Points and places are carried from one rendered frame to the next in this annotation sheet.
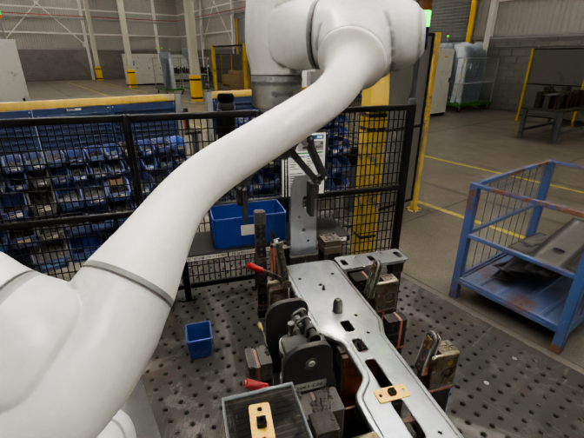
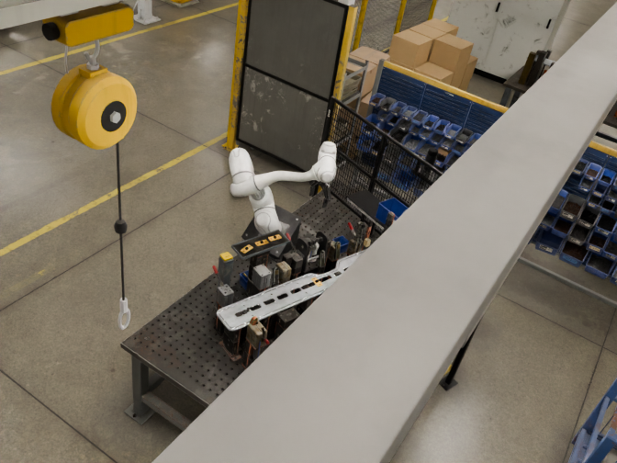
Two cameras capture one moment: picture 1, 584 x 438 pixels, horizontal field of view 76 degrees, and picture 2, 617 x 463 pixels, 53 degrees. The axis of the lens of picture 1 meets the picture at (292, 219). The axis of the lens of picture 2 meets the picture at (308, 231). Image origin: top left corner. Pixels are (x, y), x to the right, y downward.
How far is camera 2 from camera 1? 3.51 m
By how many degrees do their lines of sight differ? 55
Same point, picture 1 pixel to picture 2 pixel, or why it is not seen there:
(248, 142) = (284, 175)
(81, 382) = (241, 186)
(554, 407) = not seen: hidden behind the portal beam
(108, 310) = (248, 182)
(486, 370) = not seen: hidden behind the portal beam
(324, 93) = (298, 175)
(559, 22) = not seen: outside the picture
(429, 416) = (311, 290)
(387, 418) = (305, 280)
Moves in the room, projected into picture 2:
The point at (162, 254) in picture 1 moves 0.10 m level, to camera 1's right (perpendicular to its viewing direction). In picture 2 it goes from (260, 181) to (265, 190)
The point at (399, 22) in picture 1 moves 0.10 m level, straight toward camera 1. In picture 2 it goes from (319, 172) to (301, 171)
